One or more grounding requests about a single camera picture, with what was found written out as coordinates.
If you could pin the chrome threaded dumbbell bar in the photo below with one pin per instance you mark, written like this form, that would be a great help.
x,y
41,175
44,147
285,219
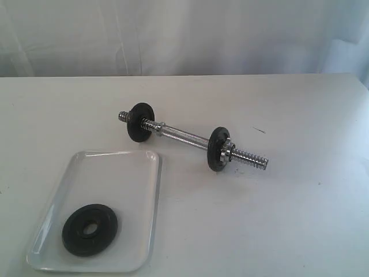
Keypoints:
x,y
161,129

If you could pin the black weight plate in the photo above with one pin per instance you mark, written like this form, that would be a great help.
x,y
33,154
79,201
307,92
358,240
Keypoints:
x,y
90,230

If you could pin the white rectangular plastic tray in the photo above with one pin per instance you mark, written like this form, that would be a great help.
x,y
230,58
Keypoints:
x,y
128,183

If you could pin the chrome star collar nut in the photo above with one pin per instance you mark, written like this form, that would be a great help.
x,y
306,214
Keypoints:
x,y
225,155

